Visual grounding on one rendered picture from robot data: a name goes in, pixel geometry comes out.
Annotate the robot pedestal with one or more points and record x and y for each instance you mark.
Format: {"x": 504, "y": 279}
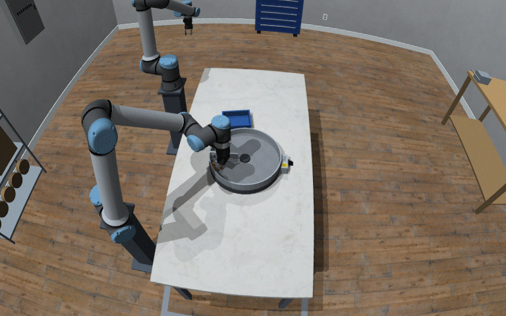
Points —
{"x": 176, "y": 141}
{"x": 141, "y": 251}

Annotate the metal shelf unit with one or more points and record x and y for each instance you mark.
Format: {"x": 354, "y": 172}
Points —
{"x": 24, "y": 196}

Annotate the white table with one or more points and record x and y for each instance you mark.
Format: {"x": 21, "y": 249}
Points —
{"x": 257, "y": 87}

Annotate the blue crate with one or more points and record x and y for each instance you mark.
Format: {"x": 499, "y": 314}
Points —
{"x": 240, "y": 118}

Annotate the grey wall panel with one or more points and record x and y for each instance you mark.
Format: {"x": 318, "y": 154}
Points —
{"x": 24, "y": 19}

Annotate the grey control box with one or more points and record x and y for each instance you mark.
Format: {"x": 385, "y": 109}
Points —
{"x": 285, "y": 165}

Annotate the grey turntable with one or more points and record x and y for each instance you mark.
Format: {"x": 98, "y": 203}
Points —
{"x": 257, "y": 174}

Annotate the wooden workbench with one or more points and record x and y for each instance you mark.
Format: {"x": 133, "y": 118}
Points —
{"x": 475, "y": 148}

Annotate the blue drawer cabinet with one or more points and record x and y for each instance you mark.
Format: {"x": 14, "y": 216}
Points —
{"x": 279, "y": 17}

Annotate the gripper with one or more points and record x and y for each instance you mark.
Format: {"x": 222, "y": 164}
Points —
{"x": 188, "y": 22}
{"x": 222, "y": 153}

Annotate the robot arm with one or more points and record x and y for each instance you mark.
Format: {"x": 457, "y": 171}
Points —
{"x": 148, "y": 117}
{"x": 147, "y": 35}

